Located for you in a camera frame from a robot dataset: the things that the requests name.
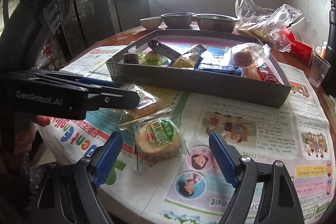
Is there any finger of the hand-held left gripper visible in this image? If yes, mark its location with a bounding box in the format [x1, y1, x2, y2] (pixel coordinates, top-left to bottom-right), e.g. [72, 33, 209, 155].
[87, 88, 141, 110]
[73, 77, 116, 88]

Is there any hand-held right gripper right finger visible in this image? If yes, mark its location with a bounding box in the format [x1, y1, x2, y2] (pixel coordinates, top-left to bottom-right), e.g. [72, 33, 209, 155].
[209, 132, 305, 224]

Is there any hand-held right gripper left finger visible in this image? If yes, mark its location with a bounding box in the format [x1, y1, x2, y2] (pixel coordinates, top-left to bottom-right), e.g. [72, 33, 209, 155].
[37, 132, 123, 224]

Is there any round rice cake green label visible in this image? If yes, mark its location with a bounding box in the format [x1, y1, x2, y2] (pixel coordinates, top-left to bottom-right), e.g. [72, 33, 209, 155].
[118, 84, 172, 125]
[118, 114, 189, 170]

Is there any brown chocolate snack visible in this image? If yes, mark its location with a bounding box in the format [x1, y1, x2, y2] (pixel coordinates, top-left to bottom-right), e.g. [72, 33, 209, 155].
[123, 53, 139, 64]

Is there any green and yellow snack packet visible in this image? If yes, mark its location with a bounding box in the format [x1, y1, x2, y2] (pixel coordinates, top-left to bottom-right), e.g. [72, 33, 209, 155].
[139, 52, 171, 67]

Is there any dark shiny snack wrapper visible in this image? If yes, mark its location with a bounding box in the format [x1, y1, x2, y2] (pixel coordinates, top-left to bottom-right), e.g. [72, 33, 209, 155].
[147, 39, 181, 60]

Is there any grey cardboard box tray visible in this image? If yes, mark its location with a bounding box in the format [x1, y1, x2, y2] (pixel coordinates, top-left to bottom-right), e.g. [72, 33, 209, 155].
[105, 29, 292, 109]

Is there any orange striped snack bar packet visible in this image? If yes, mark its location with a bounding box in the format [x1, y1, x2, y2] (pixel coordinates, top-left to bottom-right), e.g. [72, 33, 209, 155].
[171, 44, 206, 68]

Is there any blue cookie packet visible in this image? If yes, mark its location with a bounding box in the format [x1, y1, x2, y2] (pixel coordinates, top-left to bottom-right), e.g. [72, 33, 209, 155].
[196, 63, 242, 76]

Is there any orange cracker packet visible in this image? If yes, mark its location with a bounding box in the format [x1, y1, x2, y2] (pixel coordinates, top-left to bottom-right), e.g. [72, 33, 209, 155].
[241, 67, 263, 80]

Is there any red and white candy packet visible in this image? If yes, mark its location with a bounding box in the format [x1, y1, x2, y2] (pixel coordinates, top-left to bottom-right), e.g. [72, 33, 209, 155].
[257, 63, 279, 83]

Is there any person's left hand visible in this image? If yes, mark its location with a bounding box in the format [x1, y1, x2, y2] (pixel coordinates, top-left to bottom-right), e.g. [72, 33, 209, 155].
[14, 115, 50, 154]

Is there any printed newspaper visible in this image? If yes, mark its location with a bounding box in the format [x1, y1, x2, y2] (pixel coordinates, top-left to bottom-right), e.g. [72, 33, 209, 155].
[39, 47, 336, 224]

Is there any dark cloth bag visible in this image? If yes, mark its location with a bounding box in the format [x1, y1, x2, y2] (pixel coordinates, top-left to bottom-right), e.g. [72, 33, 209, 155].
[0, 0, 79, 75]

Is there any small ceramic bowl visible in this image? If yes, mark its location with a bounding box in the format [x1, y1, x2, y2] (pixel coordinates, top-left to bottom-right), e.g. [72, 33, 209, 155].
[140, 17, 164, 30]

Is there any dark refrigerator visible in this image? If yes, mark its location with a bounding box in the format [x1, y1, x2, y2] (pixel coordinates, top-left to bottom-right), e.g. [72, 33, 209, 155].
[71, 0, 150, 51]

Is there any large steel bowl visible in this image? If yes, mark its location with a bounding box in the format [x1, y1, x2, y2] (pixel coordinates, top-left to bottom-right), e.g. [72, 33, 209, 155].
[192, 13, 239, 31]

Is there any clear plastic cup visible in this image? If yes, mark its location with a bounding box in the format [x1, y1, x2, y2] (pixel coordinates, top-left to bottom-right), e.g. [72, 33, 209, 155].
[308, 52, 331, 87]

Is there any red tissue box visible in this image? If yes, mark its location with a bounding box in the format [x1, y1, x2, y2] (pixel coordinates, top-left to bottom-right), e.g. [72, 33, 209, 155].
[278, 18, 314, 65]

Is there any clear plastic bag of biscuits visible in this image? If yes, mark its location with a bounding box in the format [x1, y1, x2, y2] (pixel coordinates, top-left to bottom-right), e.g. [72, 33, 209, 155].
[234, 0, 302, 52]

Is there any black thermos flask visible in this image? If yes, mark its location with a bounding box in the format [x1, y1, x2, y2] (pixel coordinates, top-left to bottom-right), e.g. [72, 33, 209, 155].
[322, 1, 336, 98]

